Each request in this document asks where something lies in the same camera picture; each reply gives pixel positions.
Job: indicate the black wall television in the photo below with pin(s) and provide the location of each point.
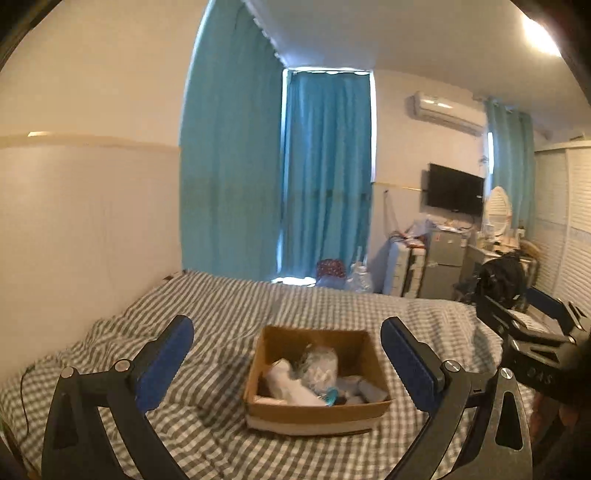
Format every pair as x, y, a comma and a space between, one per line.
455, 189

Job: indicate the black backpack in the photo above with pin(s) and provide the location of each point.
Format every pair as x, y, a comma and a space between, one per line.
503, 277

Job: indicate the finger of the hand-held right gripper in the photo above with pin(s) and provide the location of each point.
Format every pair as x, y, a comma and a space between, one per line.
501, 321
549, 304

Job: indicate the wide teal curtain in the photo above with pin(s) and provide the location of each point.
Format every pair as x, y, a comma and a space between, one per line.
231, 161

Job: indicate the clear plastic bag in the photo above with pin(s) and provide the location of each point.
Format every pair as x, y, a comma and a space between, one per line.
419, 228

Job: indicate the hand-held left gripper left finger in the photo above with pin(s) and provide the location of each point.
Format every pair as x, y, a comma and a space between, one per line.
167, 364

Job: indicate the white louvred wardrobe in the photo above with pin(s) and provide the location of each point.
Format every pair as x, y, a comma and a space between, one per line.
563, 230

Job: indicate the small teal packet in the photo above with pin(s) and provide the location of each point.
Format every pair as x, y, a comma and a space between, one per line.
332, 398

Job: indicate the white suitcase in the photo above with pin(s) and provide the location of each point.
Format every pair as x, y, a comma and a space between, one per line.
401, 270

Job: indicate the person's right hand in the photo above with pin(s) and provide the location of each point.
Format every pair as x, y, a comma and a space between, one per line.
547, 420

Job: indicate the brown cardboard box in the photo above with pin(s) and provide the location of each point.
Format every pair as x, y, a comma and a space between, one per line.
318, 417

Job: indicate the floral fabric bag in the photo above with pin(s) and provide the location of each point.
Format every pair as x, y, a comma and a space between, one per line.
331, 272

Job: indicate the white cloth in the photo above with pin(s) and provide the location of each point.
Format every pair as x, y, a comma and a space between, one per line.
288, 383

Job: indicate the grey checked blanket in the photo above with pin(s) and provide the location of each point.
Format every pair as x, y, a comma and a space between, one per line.
221, 332

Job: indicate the silver small fridge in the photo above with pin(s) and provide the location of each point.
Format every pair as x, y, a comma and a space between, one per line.
443, 258

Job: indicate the white dressing table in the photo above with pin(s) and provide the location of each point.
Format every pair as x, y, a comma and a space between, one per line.
480, 258

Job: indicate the narrow teal curtain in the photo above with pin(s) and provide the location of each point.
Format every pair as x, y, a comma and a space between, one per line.
508, 170

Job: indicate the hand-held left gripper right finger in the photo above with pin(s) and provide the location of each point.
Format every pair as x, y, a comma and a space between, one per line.
411, 364

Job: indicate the white air conditioner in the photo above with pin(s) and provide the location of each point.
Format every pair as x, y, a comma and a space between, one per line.
443, 110

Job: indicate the clear bag of white items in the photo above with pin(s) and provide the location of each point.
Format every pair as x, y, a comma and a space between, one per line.
318, 367

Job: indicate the large water bottle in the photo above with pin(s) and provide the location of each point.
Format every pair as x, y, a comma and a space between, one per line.
360, 279

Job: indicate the teal window curtain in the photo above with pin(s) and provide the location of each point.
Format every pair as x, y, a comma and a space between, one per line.
325, 184

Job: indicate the light blue tissue packet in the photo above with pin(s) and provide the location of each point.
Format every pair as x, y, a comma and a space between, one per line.
364, 390

